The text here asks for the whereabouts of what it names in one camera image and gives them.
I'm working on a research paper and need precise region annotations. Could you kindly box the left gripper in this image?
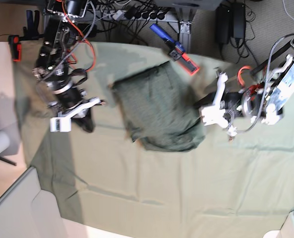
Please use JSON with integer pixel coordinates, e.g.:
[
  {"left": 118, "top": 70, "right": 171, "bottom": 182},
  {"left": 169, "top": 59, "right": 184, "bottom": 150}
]
[{"left": 193, "top": 92, "right": 261, "bottom": 121}]

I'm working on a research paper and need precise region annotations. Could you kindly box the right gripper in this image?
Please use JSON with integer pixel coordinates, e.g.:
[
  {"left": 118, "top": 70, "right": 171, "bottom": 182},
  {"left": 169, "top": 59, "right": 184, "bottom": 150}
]
[{"left": 47, "top": 81, "right": 95, "bottom": 133}]

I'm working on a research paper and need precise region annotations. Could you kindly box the green grey T-shirt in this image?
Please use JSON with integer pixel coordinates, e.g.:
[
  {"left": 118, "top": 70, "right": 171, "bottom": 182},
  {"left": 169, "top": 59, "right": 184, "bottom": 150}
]
[{"left": 111, "top": 61, "right": 205, "bottom": 152}]

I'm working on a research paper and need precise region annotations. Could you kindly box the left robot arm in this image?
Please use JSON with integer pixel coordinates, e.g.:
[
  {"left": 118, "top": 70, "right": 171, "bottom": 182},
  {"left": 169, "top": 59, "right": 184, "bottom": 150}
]
[{"left": 194, "top": 35, "right": 294, "bottom": 128}]

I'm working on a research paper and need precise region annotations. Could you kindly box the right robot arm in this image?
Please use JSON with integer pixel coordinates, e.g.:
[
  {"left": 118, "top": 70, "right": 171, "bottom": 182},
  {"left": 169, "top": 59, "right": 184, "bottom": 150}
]
[{"left": 33, "top": 0, "right": 103, "bottom": 133}]

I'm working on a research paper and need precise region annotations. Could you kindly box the blue orange bar clamp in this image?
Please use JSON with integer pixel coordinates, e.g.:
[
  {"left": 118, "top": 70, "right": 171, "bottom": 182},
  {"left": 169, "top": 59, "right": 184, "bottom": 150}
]
[{"left": 149, "top": 24, "right": 200, "bottom": 75}]

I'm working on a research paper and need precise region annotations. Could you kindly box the light green table cloth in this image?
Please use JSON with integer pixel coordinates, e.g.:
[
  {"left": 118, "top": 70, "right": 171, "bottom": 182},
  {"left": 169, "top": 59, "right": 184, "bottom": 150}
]
[{"left": 13, "top": 41, "right": 294, "bottom": 238}]

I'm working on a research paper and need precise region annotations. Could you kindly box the black power adapter left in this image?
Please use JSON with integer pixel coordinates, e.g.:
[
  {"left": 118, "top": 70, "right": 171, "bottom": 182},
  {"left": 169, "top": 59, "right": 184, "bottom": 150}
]
[{"left": 215, "top": 6, "right": 231, "bottom": 44}]

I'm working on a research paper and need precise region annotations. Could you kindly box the black power adapter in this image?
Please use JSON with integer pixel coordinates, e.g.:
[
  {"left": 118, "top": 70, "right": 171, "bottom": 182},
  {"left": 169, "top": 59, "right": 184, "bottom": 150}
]
[
  {"left": 215, "top": 6, "right": 231, "bottom": 44},
  {"left": 232, "top": 2, "right": 246, "bottom": 39}
]

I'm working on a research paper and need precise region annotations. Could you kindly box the black power adapter right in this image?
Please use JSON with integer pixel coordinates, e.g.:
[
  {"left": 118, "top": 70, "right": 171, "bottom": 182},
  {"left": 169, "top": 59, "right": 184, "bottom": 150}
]
[{"left": 232, "top": 2, "right": 246, "bottom": 39}]

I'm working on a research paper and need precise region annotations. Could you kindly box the black tripod leg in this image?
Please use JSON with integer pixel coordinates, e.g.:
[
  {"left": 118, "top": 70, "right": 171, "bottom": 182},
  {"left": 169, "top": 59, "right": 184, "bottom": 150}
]
[{"left": 0, "top": 156, "right": 17, "bottom": 166}]

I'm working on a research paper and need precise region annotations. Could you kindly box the blue orange corner clamp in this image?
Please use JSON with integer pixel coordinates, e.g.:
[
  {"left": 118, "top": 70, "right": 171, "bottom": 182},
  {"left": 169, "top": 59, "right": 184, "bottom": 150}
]
[{"left": 8, "top": 10, "right": 44, "bottom": 62}]

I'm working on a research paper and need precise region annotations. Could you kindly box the white power strip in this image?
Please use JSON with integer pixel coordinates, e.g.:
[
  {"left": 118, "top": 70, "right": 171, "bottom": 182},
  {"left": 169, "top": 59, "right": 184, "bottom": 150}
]
[{"left": 104, "top": 8, "right": 178, "bottom": 22}]

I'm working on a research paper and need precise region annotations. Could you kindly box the aluminium frame post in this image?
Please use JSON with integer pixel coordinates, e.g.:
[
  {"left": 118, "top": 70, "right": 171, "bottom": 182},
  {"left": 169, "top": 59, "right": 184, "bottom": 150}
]
[{"left": 175, "top": 7, "right": 196, "bottom": 53}]

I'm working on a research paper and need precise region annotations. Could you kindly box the white cable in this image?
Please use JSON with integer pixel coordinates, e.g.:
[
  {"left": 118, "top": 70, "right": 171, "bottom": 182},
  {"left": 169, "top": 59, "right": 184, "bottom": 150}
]
[{"left": 282, "top": 0, "right": 294, "bottom": 25}]

